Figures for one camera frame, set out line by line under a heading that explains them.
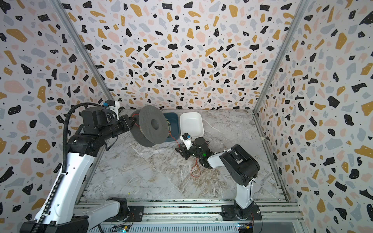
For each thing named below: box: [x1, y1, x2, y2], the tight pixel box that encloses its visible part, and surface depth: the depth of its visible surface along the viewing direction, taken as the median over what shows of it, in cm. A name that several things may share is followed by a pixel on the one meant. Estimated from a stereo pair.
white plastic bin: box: [179, 112, 205, 138], surface depth 113 cm
